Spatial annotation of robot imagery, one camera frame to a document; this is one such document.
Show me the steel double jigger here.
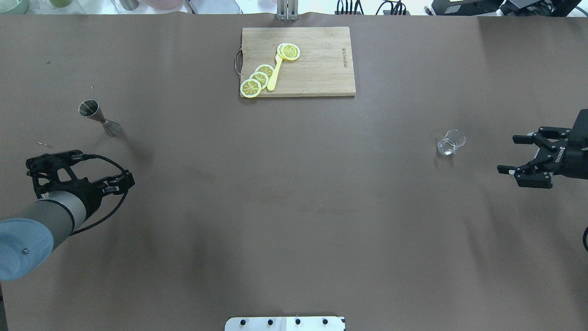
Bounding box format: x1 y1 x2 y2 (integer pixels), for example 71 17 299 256
78 100 122 137

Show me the green cup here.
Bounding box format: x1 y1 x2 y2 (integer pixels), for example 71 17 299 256
0 0 29 15

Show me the lemon slice at board corner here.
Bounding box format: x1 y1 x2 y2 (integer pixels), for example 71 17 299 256
239 78 263 98

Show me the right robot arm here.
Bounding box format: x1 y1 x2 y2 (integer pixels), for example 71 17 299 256
497 109 588 189

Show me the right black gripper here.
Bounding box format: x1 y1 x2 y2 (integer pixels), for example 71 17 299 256
497 126 584 189

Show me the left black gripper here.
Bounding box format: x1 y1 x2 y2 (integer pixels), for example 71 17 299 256
69 171 135 217

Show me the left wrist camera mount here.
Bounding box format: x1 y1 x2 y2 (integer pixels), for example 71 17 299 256
25 149 90 198

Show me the aluminium frame post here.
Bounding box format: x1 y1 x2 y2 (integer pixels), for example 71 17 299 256
276 0 300 22

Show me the clear glass measuring cup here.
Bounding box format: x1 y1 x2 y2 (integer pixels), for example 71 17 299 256
437 129 466 156

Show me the pink bowl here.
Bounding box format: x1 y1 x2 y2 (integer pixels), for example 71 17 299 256
142 0 183 11

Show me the lemon slice nearest knife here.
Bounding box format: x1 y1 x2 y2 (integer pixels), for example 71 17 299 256
255 63 274 78

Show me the middle lemon slice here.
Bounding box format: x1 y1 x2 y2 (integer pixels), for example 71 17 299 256
249 71 270 90

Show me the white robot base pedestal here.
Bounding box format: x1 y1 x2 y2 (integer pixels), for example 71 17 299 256
224 316 347 331

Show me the lemon slice on knife handle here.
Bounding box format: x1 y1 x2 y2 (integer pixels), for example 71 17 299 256
277 43 301 61

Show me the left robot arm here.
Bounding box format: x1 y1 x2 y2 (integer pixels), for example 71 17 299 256
0 171 135 281

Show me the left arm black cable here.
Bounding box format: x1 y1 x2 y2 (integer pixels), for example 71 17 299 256
69 154 131 236

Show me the bamboo cutting board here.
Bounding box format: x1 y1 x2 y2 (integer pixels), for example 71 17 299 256
241 27 356 97

